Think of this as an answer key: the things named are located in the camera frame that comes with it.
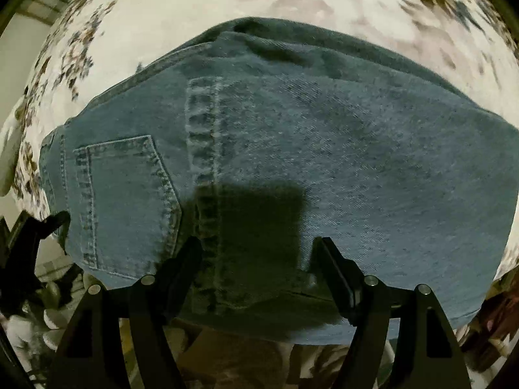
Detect blue denim pants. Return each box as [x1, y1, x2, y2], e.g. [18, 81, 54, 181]
[39, 18, 518, 345]

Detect floral bedspread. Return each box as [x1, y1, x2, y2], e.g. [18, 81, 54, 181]
[0, 0, 519, 280]

